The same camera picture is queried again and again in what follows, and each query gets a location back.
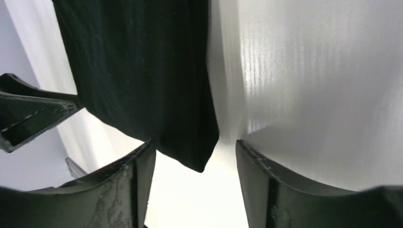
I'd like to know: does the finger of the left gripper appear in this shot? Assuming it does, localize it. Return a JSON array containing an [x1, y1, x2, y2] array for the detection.
[[0, 92, 79, 153], [0, 73, 84, 109]]

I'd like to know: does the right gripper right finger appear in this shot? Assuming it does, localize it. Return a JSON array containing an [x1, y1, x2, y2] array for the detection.
[[236, 140, 403, 228]]

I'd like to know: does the black t shirt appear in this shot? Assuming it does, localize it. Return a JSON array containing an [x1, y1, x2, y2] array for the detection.
[[53, 0, 219, 172]]

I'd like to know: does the aluminium frame rail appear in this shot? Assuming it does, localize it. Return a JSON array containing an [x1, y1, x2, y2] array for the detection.
[[65, 157, 88, 179]]

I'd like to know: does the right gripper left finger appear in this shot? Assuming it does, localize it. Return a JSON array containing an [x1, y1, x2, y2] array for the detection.
[[0, 140, 156, 228]]

